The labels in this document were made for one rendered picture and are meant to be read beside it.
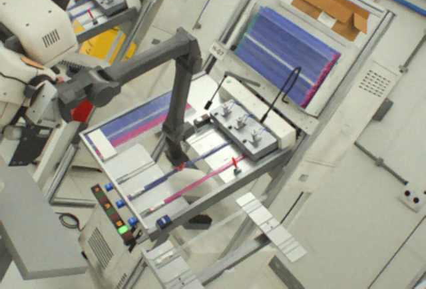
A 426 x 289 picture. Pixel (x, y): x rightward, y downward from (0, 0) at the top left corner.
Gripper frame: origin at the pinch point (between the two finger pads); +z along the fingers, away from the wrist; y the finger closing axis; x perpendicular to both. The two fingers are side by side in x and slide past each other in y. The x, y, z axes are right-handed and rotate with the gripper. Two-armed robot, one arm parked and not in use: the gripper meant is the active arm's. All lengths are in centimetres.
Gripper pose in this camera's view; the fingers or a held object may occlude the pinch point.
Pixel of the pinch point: (180, 168)
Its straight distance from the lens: 220.2
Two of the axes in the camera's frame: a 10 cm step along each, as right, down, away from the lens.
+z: 1.0, 6.9, 7.2
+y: -5.6, -5.6, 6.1
